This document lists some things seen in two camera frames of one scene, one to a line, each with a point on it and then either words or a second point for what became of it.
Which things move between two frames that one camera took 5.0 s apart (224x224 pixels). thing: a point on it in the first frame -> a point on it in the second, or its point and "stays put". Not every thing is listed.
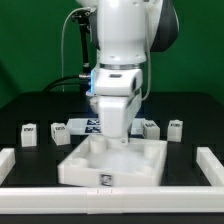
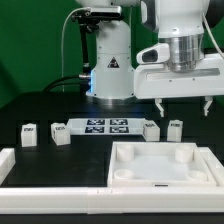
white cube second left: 60,133 stays put
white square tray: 99,161 -> 157,164
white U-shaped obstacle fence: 25,199 stays put
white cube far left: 29,135 stays put
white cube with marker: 174,130 stays put
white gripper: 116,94 -> 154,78
